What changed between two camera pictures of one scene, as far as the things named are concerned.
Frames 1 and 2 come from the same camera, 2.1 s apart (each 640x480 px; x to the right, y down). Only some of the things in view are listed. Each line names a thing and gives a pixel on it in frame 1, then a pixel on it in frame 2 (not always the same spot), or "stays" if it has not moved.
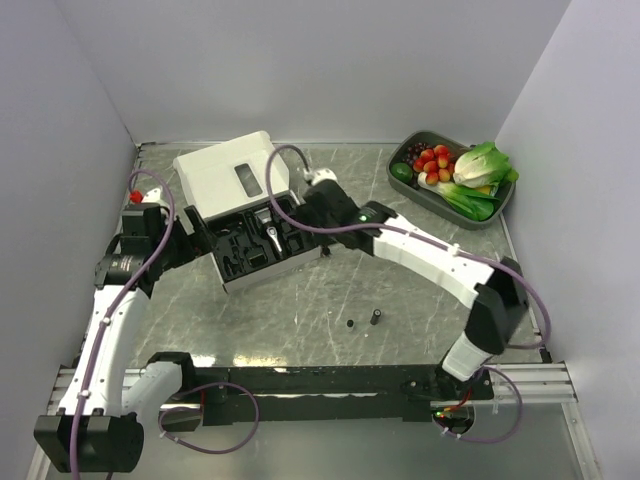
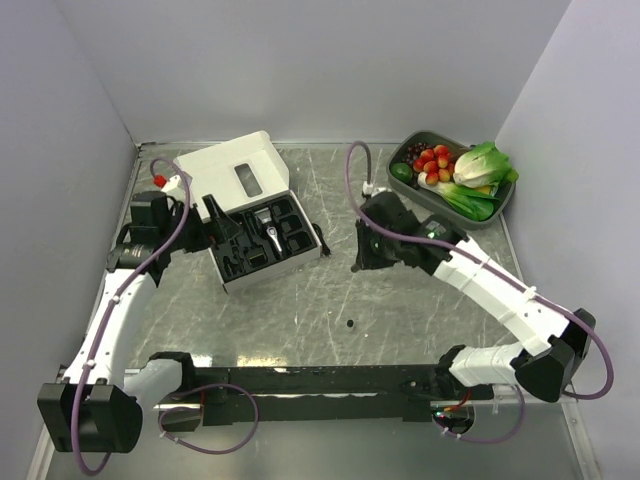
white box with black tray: (225, 184) stays
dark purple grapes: (414, 152) stays
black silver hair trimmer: (271, 231) stays
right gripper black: (307, 215) to (365, 259)
